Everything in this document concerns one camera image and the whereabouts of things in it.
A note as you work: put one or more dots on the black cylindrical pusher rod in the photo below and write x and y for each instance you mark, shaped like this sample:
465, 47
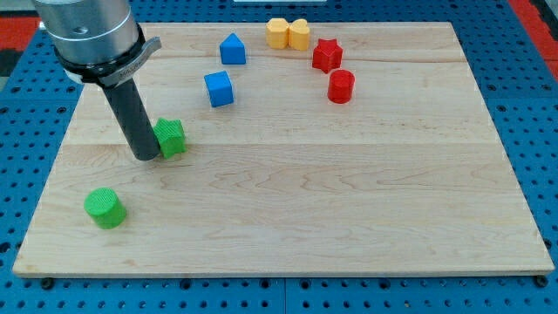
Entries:
129, 111

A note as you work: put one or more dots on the green star block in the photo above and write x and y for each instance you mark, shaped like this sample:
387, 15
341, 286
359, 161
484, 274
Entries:
171, 137

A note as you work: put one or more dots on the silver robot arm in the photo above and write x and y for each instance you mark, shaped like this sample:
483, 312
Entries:
99, 42

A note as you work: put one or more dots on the blue cube block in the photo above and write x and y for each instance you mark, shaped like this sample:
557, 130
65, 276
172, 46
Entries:
220, 89

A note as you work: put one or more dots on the red star block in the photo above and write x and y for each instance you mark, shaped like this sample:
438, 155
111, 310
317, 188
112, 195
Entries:
327, 55

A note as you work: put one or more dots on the green cylinder block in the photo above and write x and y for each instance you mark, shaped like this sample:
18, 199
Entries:
105, 208

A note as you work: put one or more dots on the blue triangular prism block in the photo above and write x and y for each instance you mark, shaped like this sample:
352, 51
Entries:
232, 50

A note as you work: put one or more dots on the yellow hexagon block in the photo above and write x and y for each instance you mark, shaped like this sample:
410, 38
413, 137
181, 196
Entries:
277, 33

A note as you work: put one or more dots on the yellow heart block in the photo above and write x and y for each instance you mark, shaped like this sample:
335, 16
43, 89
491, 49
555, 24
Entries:
299, 35

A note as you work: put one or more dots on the red cylinder block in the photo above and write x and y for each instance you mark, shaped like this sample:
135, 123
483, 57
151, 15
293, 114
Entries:
341, 85

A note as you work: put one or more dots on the wooden board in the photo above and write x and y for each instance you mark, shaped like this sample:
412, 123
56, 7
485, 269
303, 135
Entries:
409, 178

